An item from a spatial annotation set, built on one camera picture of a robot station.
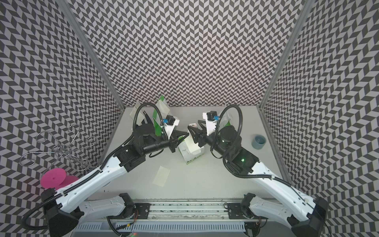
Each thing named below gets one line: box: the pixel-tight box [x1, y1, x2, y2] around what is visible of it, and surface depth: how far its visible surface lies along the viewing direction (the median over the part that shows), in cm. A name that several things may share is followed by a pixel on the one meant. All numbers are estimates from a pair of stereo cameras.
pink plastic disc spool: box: [40, 167, 80, 191], surface depth 55 cm
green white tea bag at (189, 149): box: [177, 133, 205, 165], surface depth 68 cm
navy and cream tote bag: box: [129, 100, 146, 126], surface depth 88 cm
